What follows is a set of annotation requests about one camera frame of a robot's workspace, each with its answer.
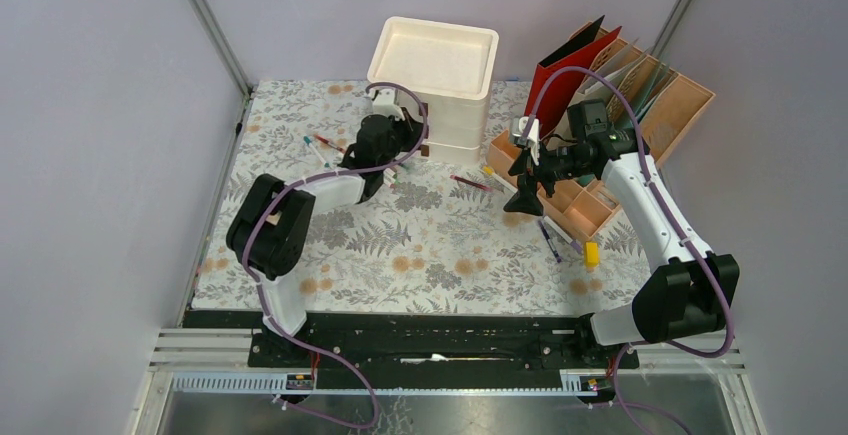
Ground dark red pen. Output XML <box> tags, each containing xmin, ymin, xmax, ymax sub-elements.
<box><xmin>450</xmin><ymin>174</ymin><xmax>493</xmax><ymax>192</ymax></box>

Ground beige folder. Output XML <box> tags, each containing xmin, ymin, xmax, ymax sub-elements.
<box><xmin>556</xmin><ymin>41</ymin><xmax>647</xmax><ymax>135</ymax></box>

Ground floral table mat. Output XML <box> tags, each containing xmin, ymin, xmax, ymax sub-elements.
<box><xmin>191</xmin><ymin>81</ymin><xmax>650</xmax><ymax>315</ymax></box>

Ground yellow eraser block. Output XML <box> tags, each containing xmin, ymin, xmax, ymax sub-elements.
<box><xmin>583</xmin><ymin>241</ymin><xmax>600</xmax><ymax>271</ymax></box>

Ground white three-drawer organizer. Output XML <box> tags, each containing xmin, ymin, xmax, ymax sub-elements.
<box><xmin>367</xmin><ymin>16</ymin><xmax>499</xmax><ymax>166</ymax></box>

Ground teal capped white marker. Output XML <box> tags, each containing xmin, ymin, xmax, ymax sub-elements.
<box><xmin>303</xmin><ymin>136</ymin><xmax>330</xmax><ymax>168</ymax></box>

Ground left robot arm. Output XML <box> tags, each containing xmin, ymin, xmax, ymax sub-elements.
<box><xmin>226</xmin><ymin>114</ymin><xmax>427</xmax><ymax>366</ymax></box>

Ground orange plastic file rack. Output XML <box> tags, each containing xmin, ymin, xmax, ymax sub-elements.
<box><xmin>486</xmin><ymin>21</ymin><xmax>717</xmax><ymax>242</ymax></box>

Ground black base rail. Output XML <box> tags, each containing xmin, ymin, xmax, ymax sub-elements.
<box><xmin>183</xmin><ymin>310</ymin><xmax>618</xmax><ymax>391</ymax></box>

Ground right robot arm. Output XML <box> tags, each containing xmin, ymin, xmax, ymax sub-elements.
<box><xmin>504</xmin><ymin>100</ymin><xmax>739</xmax><ymax>367</ymax></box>

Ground purple capped white marker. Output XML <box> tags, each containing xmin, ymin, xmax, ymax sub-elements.
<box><xmin>543</xmin><ymin>216</ymin><xmax>583</xmax><ymax>254</ymax></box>

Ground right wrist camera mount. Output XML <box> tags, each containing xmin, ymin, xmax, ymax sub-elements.
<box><xmin>508</xmin><ymin>116</ymin><xmax>540</xmax><ymax>165</ymax></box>

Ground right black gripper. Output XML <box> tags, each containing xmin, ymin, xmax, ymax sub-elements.
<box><xmin>503</xmin><ymin>139</ymin><xmax>592</xmax><ymax>217</ymax></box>

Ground red folder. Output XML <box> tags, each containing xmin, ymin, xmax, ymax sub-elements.
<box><xmin>524</xmin><ymin>16</ymin><xmax>622</xmax><ymax>136</ymax></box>

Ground yellow capped white marker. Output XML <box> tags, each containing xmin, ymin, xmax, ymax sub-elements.
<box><xmin>482</xmin><ymin>166</ymin><xmax>516</xmax><ymax>193</ymax></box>

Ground dark blue pen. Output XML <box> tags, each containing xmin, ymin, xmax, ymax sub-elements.
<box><xmin>536</xmin><ymin>219</ymin><xmax>562</xmax><ymax>263</ymax></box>

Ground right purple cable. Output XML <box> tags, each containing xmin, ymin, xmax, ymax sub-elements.
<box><xmin>526</xmin><ymin>66</ymin><xmax>737</xmax><ymax>435</ymax></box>

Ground teal folder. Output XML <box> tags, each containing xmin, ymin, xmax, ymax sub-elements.
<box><xmin>631</xmin><ymin>62</ymin><xmax>670</xmax><ymax>113</ymax></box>

